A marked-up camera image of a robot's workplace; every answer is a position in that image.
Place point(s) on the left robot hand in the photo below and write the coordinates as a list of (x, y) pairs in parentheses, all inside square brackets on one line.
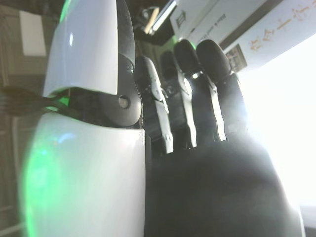
[(209, 192)]

